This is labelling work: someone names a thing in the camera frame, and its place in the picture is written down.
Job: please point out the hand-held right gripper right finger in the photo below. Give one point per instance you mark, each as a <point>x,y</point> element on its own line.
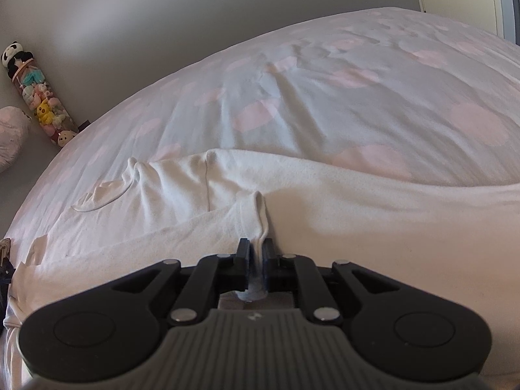
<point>269,270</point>

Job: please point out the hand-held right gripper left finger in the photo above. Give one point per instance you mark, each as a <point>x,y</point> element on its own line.
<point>243,268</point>

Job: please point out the white long-sleeved garment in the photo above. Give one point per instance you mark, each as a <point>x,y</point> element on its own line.
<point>365,219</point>

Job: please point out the bed with pink-dotted sheet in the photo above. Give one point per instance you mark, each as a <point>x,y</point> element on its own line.
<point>325,101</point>

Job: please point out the small black box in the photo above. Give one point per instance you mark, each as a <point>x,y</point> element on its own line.
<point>84,125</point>

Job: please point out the striped beige garment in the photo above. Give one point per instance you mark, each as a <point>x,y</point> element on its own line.
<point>4,248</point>

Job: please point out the tube of plush toys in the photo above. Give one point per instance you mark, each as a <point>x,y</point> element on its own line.
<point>44,109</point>

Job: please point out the pink pillow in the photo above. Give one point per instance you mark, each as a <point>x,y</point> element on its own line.
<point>12,138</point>

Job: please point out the panda plush toy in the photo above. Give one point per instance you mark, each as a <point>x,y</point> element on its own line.
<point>15,53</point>

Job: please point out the grey door frame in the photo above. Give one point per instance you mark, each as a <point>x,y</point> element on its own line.
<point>508,12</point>

